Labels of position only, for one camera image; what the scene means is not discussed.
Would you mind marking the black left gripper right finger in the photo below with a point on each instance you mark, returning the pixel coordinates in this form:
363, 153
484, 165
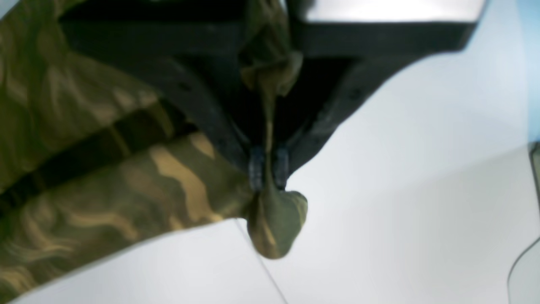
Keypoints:
343, 65

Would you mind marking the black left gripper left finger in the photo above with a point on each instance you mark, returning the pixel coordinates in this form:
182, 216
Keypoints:
190, 56

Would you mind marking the camouflage T-shirt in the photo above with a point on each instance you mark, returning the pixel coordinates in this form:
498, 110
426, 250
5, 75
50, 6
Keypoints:
93, 163

